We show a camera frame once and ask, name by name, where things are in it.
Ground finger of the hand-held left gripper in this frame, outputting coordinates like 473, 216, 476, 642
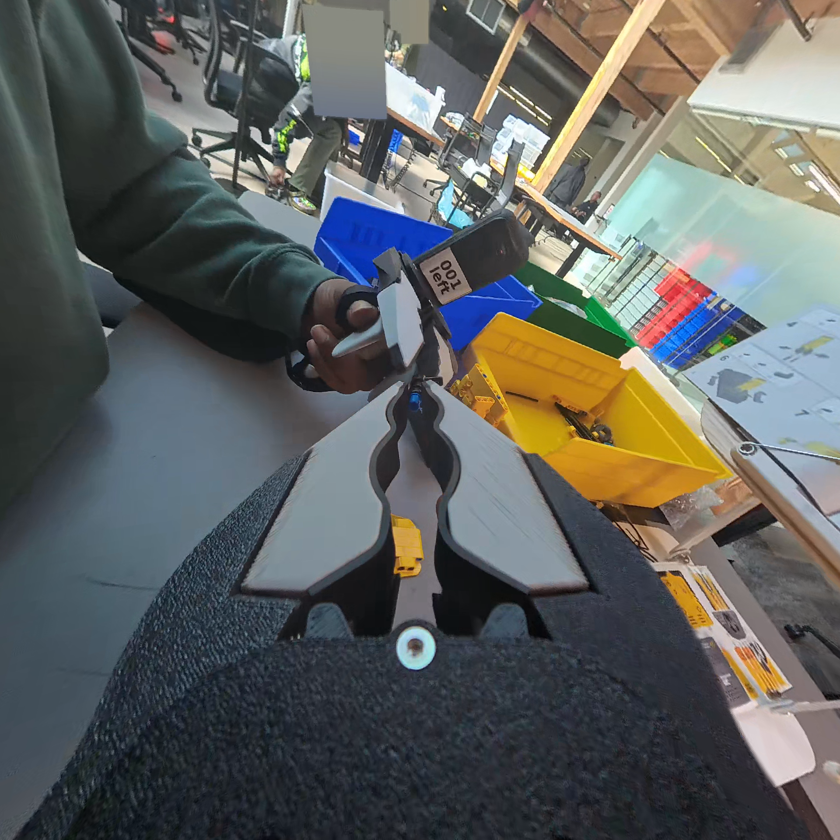
430, 336, 458, 388
377, 281, 425, 373

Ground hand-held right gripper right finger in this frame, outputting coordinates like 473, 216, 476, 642
423, 382, 590, 597

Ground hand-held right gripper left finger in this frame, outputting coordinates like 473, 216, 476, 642
240, 382, 406, 597

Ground yellow lego subassembly blue pins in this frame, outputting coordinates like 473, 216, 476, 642
391, 515, 425, 578

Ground person's left forearm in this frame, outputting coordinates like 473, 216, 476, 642
79, 147, 342, 364

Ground lego model on black base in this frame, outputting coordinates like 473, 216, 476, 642
449, 363, 509, 421

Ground lego tracked assembly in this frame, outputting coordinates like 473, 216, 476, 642
554, 402, 616, 448

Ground open lego instruction booklet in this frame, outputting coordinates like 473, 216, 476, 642
682, 305, 840, 460

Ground person's left hand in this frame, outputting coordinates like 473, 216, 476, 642
305, 279, 401, 396

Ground black office chair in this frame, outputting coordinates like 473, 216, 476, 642
82, 262, 142, 329
115, 0, 207, 102
190, 0, 303, 194
427, 115, 526, 224

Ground long wooden table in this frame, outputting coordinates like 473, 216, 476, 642
515, 180, 624, 277

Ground blue storage bin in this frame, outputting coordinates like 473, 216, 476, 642
314, 197, 544, 352

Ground yellow storage bin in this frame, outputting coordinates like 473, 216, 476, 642
461, 311, 732, 509

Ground green storage bin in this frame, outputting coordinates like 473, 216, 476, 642
515, 262, 636, 358

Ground stack of clear plastic crates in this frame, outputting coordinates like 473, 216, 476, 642
492, 115, 552, 165

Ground white plastic tub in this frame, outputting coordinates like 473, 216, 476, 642
320, 164, 406, 225

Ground wooden desk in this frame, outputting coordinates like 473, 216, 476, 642
357, 105, 447, 185

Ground white plastic crate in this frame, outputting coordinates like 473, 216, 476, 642
384, 62, 447, 135

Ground crinkled clear plastic bag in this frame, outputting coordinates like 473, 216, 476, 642
659, 487, 724, 531

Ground shelf of coloured bins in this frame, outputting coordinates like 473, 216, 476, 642
633, 266, 767, 371

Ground pale document stand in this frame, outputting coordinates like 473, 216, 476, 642
701, 400, 840, 592

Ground white rounded instruction card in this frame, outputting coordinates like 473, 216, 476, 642
653, 561, 818, 788

